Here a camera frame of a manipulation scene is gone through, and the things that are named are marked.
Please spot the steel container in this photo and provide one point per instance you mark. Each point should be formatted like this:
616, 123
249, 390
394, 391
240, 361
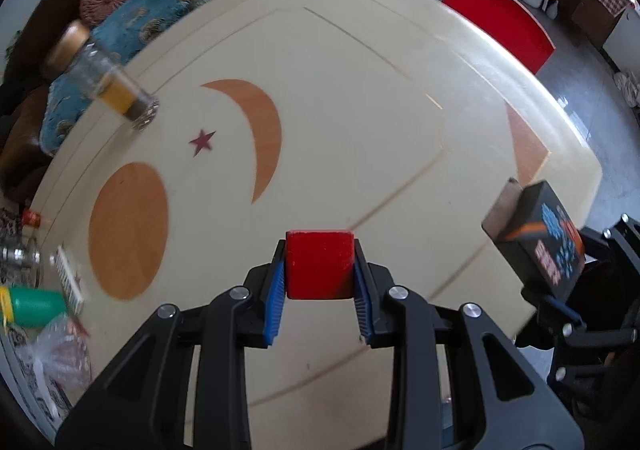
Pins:
20, 257

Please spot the blue floral cushion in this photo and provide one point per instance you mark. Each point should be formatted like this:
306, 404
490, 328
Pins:
145, 15

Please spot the brown leather sofa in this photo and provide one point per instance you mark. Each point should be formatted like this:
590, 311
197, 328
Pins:
30, 120

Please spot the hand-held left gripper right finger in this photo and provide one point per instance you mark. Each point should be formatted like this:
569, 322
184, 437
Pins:
364, 305

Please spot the red capped bottle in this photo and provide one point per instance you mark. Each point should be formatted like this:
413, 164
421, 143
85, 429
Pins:
34, 218

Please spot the red cube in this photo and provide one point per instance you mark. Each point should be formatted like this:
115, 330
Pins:
320, 262

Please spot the red chair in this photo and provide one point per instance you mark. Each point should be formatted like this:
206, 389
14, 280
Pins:
495, 15

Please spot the glass jar with gold lid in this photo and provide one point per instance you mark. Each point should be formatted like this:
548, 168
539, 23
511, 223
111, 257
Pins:
107, 80

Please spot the green bottle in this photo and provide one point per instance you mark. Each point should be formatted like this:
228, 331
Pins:
35, 305

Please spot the white cabinet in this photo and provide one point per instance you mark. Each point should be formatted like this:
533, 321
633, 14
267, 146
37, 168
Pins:
625, 40

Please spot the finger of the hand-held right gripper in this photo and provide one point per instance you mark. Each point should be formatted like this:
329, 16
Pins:
615, 240
552, 305

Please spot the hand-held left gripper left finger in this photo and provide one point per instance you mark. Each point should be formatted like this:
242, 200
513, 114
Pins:
274, 300

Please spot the clear plastic bag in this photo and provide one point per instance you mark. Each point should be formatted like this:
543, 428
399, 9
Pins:
60, 355

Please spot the small white bottle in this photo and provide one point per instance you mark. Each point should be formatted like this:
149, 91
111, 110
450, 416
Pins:
552, 10

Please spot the small white card packet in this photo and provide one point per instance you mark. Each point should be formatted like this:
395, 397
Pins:
70, 280

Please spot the dark box with orange print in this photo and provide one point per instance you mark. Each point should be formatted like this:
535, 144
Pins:
545, 240

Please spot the white crumpled cloth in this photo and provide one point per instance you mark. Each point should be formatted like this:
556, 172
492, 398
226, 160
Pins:
629, 88

